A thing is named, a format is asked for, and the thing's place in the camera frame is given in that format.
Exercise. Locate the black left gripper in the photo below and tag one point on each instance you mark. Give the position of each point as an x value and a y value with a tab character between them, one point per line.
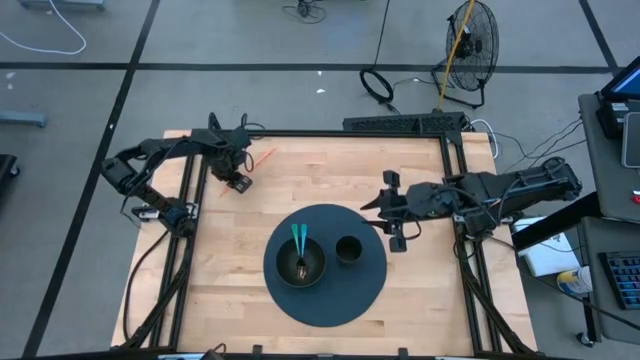
227	155

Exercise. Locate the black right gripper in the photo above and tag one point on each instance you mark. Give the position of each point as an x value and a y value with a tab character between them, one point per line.
432	200

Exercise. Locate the orange straw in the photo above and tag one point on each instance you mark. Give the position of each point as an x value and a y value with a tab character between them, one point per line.
265	156

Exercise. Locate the black cup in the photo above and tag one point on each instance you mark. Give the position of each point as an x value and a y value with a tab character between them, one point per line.
348	249

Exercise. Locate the black bowl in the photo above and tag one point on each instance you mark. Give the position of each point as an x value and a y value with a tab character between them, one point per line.
285	265

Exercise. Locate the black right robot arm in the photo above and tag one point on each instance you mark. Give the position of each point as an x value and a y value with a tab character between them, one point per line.
530	182

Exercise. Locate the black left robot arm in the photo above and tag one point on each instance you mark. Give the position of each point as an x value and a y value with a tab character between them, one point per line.
150	150

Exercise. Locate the black table clamp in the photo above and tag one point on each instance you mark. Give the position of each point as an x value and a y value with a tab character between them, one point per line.
214	120
402	352
257	351

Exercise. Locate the round dark woven placemat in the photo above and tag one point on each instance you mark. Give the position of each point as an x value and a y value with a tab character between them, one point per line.
350	295

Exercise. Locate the white box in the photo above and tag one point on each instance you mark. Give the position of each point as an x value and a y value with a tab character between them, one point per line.
547	255

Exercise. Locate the black floor fan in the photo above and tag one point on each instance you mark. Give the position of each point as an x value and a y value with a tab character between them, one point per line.
475	50

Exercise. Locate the white wipes canister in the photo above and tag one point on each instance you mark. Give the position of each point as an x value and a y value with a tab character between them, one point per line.
575	281

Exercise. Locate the grey floor foot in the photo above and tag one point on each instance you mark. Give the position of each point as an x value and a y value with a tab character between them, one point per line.
22	119

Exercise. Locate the grey desk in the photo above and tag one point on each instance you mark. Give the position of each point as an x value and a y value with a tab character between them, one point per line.
607	170
607	320

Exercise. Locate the black desk device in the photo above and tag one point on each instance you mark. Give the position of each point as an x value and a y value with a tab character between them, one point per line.
611	120

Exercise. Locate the black keyboard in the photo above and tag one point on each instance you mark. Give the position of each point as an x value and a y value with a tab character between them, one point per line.
622	280

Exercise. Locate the grey tablet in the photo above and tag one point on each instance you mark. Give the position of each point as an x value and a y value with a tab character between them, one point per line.
631	140

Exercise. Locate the laptop with blue screen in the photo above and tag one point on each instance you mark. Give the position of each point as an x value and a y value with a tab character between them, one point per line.
625	82

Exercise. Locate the black aluminium table frame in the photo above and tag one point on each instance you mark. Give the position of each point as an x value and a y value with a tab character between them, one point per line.
325	134

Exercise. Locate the silver frame bracket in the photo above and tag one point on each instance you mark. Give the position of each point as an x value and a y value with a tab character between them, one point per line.
185	356

